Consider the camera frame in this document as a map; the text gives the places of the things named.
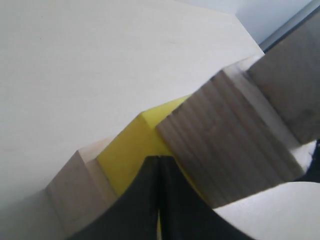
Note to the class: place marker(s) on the small natural wooden cube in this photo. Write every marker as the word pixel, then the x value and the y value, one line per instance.
pixel 289 77

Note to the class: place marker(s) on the large natural wooden cube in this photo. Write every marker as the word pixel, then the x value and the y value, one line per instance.
pixel 81 192

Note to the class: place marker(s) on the medium natural wooden cube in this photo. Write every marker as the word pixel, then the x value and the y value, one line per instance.
pixel 229 140

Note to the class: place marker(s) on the yellow painted wooden cube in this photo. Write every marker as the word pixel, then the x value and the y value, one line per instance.
pixel 122 159

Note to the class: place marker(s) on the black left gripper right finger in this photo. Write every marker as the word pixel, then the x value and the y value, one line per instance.
pixel 184 215

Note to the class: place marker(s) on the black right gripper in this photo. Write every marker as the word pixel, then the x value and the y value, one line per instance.
pixel 309 159

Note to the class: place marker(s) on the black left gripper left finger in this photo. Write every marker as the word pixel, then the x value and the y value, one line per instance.
pixel 134 215

